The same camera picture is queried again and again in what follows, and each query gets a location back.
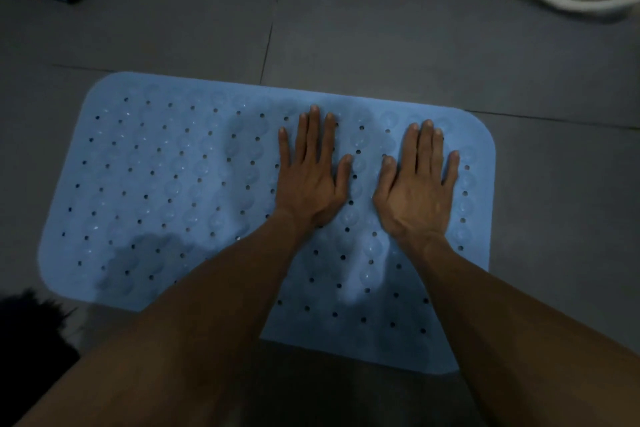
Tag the person's left hand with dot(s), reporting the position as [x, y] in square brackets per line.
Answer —
[310, 186]

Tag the person's right hand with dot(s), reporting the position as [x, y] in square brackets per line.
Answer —
[417, 196]

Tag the person's right forearm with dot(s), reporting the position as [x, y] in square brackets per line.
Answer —
[525, 351]

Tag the person's left forearm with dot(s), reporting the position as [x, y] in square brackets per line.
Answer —
[190, 331]

